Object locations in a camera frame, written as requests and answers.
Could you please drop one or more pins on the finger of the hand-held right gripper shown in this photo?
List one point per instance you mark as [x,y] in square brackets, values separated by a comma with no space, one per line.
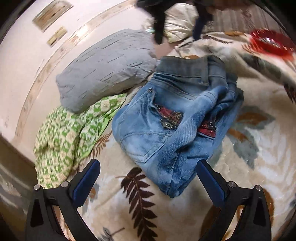
[158,20]
[199,29]

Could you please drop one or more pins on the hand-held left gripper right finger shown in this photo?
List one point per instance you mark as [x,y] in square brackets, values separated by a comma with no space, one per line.
[213,183]

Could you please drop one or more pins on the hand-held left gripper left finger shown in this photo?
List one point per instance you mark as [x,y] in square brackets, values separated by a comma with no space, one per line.
[85,184]

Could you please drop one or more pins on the blue denim pants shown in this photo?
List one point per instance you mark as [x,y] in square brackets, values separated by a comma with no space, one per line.
[161,129]

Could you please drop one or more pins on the leaf printed blanket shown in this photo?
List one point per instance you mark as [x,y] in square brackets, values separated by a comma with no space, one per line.
[254,166]

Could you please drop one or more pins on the green checkered cloth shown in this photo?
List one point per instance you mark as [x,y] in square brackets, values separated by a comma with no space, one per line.
[62,143]

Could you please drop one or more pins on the grey metal door panel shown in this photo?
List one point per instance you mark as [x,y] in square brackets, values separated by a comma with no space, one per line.
[13,187]

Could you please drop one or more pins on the brown wooden door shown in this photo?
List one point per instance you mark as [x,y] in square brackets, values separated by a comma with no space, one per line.
[16,155]

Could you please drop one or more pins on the grey pillow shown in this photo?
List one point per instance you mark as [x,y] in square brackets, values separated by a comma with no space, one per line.
[104,74]

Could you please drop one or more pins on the small wall switch plate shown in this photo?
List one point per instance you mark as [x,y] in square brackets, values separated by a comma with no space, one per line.
[56,36]

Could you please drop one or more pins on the large wall switch plate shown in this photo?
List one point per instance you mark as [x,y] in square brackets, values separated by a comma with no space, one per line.
[52,14]

